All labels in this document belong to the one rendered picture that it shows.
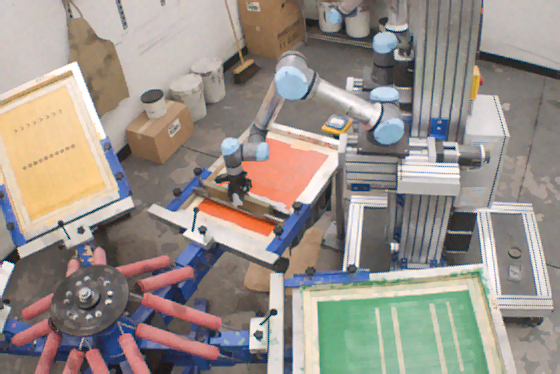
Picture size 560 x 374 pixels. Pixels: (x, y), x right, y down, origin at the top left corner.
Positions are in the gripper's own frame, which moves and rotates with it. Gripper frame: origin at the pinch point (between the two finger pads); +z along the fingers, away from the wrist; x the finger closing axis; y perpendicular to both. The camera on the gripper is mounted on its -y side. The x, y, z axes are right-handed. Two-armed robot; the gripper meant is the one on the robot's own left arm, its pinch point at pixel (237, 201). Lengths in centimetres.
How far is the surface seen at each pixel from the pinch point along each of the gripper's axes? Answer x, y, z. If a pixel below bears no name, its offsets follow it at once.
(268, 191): 16.1, 6.1, 5.1
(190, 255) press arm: -37.4, 1.9, -3.1
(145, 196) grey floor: 50, -144, 103
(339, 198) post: 77, 14, 61
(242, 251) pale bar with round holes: -25.7, 20.3, -3.4
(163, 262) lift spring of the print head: -47.5, -3.5, -6.6
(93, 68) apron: 77, -194, 8
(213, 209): -5.3, -11.5, 5.5
